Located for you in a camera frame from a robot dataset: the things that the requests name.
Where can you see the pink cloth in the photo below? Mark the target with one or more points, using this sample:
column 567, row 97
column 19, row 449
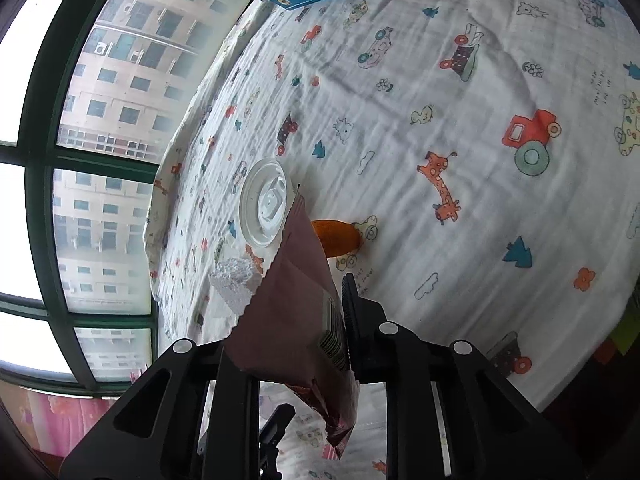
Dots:
column 55, row 425

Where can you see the maroon snack bag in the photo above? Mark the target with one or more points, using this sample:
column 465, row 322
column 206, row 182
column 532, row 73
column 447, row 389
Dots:
column 300, row 310

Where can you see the apartment building outside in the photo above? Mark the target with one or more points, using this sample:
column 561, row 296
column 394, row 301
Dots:
column 120, row 105

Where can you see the white plastic cup lid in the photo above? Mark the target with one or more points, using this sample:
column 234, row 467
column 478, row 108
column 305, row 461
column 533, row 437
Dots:
column 263, row 203

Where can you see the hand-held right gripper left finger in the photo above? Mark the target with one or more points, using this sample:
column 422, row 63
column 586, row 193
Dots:
column 235, row 410

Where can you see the orange peel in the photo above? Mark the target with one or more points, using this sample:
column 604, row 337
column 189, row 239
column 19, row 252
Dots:
column 340, row 237

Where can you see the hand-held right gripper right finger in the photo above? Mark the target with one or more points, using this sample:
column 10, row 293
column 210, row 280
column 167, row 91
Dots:
column 357, row 330

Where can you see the green and orange object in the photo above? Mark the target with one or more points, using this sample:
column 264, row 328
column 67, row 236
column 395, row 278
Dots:
column 625, row 337

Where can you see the printed cartoon blanket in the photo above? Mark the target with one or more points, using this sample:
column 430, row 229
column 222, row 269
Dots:
column 450, row 170

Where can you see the green window frame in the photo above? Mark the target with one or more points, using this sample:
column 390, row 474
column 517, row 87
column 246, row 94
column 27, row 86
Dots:
column 42, row 160

